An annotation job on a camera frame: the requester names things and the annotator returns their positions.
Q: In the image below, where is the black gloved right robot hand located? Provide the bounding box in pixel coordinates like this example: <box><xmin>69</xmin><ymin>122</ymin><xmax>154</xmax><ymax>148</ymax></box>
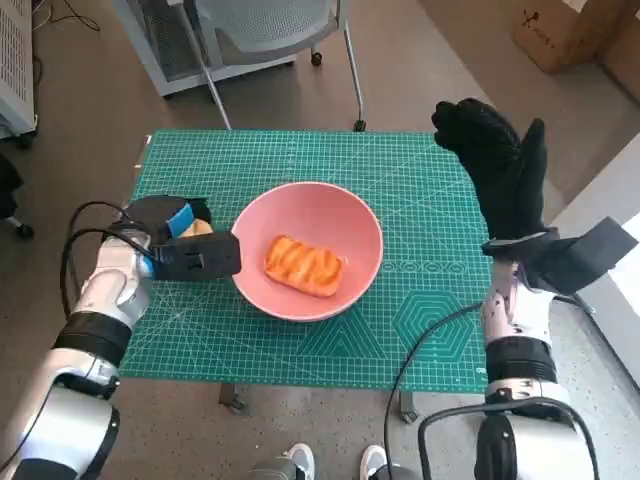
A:
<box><xmin>431</xmin><ymin>97</ymin><xmax>549</xmax><ymax>241</ymax></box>

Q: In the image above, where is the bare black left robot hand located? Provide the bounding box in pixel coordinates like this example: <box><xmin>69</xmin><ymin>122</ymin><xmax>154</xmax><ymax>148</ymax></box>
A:
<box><xmin>122</xmin><ymin>195</ymin><xmax>214</xmax><ymax>246</ymax></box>

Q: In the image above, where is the round toy bread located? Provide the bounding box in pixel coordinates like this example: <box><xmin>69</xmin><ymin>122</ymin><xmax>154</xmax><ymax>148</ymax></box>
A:
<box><xmin>180</xmin><ymin>217</ymin><xmax>215</xmax><ymax>239</ymax></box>

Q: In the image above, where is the pink bowl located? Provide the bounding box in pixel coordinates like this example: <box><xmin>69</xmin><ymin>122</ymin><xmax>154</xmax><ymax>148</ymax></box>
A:
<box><xmin>230</xmin><ymin>182</ymin><xmax>385</xmax><ymax>322</ymax></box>

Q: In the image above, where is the striped toy bread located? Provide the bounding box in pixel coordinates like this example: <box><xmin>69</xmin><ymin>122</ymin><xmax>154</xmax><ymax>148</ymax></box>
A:
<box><xmin>263</xmin><ymin>233</ymin><xmax>347</xmax><ymax>299</ymax></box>

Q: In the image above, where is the black office chair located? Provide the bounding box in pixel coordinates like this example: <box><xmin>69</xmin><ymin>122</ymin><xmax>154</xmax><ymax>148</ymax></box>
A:
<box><xmin>0</xmin><ymin>152</ymin><xmax>36</xmax><ymax>239</ymax></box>

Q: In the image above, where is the cardboard box with logo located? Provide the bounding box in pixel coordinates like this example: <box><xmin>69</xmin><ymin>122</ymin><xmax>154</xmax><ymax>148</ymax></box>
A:
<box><xmin>509</xmin><ymin>0</ymin><xmax>636</xmax><ymax>75</ymax></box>

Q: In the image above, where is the green cutting mat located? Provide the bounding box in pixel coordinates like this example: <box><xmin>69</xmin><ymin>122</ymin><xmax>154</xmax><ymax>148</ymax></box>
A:
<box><xmin>119</xmin><ymin>128</ymin><xmax>494</xmax><ymax>394</ymax></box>

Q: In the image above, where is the white platform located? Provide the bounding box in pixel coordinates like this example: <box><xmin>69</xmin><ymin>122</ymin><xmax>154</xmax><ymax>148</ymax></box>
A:
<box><xmin>544</xmin><ymin>130</ymin><xmax>640</xmax><ymax>391</ymax></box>

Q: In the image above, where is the metal table leg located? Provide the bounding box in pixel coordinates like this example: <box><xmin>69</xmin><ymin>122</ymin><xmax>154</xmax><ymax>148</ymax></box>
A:
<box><xmin>397</xmin><ymin>389</ymin><xmax>419</xmax><ymax>424</ymax></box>
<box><xmin>218</xmin><ymin>382</ymin><xmax>247</xmax><ymax>414</ymax></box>

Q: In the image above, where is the white perforated cabinet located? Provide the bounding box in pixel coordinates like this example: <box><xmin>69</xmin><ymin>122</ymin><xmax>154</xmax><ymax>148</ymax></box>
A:
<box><xmin>0</xmin><ymin>0</ymin><xmax>39</xmax><ymax>139</ymax></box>

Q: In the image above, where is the grey mesh chair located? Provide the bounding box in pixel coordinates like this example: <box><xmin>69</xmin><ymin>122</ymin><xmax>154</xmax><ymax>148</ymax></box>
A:
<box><xmin>177</xmin><ymin>0</ymin><xmax>369</xmax><ymax>132</ymax></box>

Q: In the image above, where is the person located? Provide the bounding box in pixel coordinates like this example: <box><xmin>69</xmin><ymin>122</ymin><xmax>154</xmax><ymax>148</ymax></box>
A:
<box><xmin>249</xmin><ymin>442</ymin><xmax>416</xmax><ymax>480</ymax></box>

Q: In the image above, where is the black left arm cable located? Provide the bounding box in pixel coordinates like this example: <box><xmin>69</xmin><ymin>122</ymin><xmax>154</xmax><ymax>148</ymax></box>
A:
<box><xmin>68</xmin><ymin>200</ymin><xmax>131</xmax><ymax>236</ymax></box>
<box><xmin>59</xmin><ymin>227</ymin><xmax>151</xmax><ymax>321</ymax></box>

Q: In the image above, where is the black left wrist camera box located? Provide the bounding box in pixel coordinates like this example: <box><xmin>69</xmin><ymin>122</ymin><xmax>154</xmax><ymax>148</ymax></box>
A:
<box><xmin>149</xmin><ymin>230</ymin><xmax>242</xmax><ymax>282</ymax></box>

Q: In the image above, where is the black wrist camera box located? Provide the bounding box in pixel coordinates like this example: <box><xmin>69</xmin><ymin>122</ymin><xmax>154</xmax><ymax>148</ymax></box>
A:
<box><xmin>149</xmin><ymin>230</ymin><xmax>242</xmax><ymax>282</ymax></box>
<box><xmin>519</xmin><ymin>215</ymin><xmax>632</xmax><ymax>299</ymax></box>

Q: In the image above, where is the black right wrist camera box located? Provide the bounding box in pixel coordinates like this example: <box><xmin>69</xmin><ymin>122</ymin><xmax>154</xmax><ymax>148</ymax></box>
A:
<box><xmin>519</xmin><ymin>215</ymin><xmax>632</xmax><ymax>299</ymax></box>

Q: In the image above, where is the thin black floor cable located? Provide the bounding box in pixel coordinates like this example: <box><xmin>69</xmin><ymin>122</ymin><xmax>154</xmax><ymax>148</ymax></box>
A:
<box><xmin>32</xmin><ymin>0</ymin><xmax>101</xmax><ymax>31</ymax></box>

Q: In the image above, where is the thick black looped robot cable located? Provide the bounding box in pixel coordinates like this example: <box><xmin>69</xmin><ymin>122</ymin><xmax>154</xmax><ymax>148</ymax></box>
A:
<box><xmin>417</xmin><ymin>398</ymin><xmax>599</xmax><ymax>480</ymax></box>

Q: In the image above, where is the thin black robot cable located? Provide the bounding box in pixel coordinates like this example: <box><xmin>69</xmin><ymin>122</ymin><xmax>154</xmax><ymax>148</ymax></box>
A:
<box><xmin>383</xmin><ymin>302</ymin><xmax>484</xmax><ymax>480</ymax></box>

